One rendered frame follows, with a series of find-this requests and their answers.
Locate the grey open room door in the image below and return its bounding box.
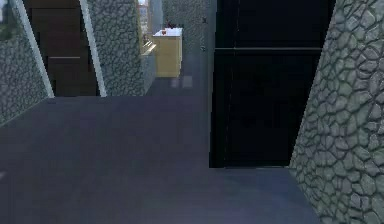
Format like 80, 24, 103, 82
181, 0, 218, 101

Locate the light wooden cabinet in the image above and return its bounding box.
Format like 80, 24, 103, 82
142, 27, 184, 79

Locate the black room door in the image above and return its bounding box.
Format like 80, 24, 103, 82
209, 0, 337, 169

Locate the dark brown room door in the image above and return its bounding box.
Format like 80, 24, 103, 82
22, 0, 100, 98

